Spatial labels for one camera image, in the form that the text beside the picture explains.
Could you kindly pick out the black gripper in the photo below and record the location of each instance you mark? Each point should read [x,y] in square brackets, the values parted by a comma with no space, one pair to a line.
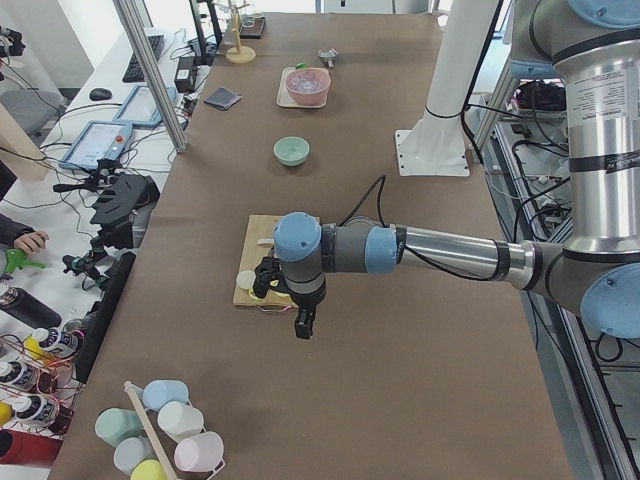
[307,301]

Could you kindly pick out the white ceramic spoon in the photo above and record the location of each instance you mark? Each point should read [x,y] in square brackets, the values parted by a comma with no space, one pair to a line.
[265,242]

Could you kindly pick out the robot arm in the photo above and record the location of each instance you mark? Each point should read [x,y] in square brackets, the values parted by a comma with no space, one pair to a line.
[594,47]

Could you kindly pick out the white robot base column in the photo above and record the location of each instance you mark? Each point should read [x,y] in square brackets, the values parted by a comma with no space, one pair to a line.
[435,146]

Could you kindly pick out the green bowl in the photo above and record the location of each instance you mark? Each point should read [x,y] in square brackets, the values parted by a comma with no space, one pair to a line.
[291,151]

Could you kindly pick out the pink bowl of ice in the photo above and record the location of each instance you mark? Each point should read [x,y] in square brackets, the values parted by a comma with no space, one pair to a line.
[309,86]

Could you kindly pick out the metal ice scoop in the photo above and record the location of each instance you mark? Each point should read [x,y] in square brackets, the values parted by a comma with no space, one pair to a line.
[328,57]

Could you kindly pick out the person hand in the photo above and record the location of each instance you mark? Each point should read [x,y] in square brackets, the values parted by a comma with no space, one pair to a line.
[31,242]

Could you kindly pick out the bamboo cutting board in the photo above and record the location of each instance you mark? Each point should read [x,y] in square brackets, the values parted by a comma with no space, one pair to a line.
[259,226]

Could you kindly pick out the white mug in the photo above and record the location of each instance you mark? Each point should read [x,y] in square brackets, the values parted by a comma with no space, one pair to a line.
[180,421]

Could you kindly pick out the blue mug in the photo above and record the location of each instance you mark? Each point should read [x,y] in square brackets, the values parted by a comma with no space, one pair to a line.
[157,393]

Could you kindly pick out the pink mug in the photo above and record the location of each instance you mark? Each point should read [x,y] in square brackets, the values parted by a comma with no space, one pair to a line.
[203,452]

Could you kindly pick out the wooden mug tree stand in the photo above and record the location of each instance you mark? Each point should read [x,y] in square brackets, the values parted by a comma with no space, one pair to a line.
[131,391]

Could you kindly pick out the yellow mug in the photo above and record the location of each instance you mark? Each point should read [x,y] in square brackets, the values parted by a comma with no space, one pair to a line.
[149,469]

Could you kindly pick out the green mug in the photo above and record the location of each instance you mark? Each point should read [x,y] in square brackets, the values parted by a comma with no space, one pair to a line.
[115,425]

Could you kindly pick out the grey mug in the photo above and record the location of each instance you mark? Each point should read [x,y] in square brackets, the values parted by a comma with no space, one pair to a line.
[131,452]

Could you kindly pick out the cream serving tray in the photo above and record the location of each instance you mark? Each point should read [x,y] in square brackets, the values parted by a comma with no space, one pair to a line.
[284,100]

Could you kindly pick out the grey cloth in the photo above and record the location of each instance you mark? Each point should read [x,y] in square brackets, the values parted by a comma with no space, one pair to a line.
[223,98]

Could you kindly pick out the blue teach pendant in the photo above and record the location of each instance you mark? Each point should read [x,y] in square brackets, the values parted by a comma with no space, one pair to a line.
[139,109]
[99,140]

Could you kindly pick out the black power adapter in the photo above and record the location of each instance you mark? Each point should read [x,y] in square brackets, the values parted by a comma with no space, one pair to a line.
[186,74]

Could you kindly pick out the wooden cup stand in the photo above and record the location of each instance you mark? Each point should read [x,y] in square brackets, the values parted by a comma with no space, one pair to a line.
[239,53]

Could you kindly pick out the black bottle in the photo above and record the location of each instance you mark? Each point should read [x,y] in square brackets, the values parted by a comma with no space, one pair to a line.
[26,308]

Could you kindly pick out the green plastic toy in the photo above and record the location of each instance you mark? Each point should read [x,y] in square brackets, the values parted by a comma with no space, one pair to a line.
[17,259]

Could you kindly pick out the black computer mouse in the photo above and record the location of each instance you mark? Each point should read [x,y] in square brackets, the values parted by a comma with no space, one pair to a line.
[100,94]

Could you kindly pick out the black camera stand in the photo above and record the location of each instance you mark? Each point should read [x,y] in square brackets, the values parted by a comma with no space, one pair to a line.
[123,206]

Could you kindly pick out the aluminium frame post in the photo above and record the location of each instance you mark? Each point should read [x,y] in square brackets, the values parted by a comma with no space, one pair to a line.
[132,23]

